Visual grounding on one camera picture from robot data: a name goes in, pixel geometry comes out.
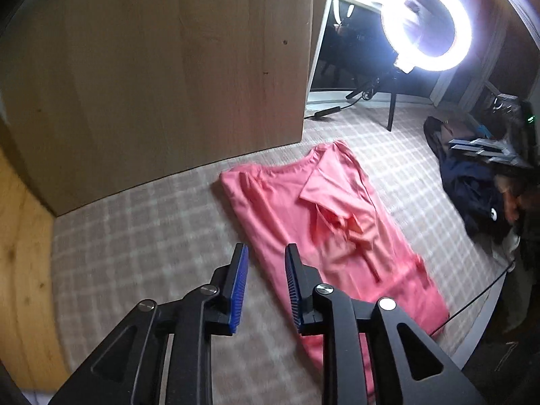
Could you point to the pine wood board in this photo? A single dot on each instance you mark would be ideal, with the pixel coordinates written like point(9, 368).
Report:
point(29, 282)

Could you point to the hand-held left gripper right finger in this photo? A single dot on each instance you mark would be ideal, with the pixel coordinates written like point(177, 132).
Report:
point(293, 291)

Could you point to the coral red t-shirt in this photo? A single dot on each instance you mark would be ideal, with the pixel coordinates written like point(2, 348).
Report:
point(337, 228)

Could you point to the beige checked mat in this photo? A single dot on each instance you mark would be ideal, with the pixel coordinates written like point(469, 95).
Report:
point(147, 228)

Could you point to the person's right hand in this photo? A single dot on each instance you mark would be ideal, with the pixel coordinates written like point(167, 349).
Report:
point(512, 204)

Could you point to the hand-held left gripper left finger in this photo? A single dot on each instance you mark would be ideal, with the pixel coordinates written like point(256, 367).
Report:
point(239, 287)

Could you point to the large light wood panel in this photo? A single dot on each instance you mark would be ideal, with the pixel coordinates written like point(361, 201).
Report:
point(147, 71)

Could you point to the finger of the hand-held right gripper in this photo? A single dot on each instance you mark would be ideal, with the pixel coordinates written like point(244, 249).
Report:
point(472, 145)
point(504, 158)

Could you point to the pile of dark clothes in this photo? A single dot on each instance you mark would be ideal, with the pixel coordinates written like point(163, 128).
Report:
point(464, 185)

